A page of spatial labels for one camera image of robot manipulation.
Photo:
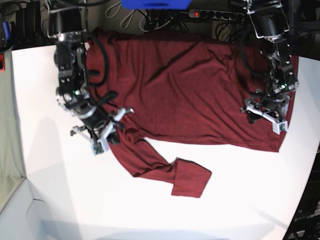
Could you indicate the black power strip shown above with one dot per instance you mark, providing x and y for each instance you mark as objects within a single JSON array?
[{"x": 216, "y": 15}]

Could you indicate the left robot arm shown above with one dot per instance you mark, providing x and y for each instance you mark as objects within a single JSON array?
[{"x": 270, "y": 24}]

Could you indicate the blue handle at left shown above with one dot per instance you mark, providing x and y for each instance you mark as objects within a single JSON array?
[{"x": 7, "y": 31}]

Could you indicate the dark red t-shirt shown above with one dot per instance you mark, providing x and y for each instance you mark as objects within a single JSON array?
[{"x": 183, "y": 88}]

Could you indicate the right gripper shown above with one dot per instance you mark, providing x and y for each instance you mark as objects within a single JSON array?
[{"x": 100, "y": 133}]

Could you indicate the blue box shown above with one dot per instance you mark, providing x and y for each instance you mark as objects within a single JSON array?
[{"x": 156, "y": 4}]

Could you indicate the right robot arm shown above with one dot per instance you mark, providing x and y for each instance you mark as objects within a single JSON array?
[{"x": 74, "y": 91}]

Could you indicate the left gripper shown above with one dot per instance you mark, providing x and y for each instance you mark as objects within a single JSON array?
[{"x": 272, "y": 108}]

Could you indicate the red box at left edge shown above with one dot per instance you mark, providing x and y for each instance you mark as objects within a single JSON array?
[{"x": 2, "y": 62}]

